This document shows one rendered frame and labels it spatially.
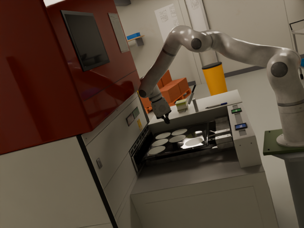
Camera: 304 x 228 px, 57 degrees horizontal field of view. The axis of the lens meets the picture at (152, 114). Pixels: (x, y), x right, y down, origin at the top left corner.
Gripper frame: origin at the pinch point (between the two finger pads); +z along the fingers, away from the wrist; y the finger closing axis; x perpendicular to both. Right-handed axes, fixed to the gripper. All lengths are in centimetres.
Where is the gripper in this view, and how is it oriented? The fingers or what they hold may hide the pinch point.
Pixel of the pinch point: (167, 121)
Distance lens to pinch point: 176.8
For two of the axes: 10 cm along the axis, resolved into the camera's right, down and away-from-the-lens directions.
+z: 4.3, 8.6, 2.6
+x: -3.0, -1.4, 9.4
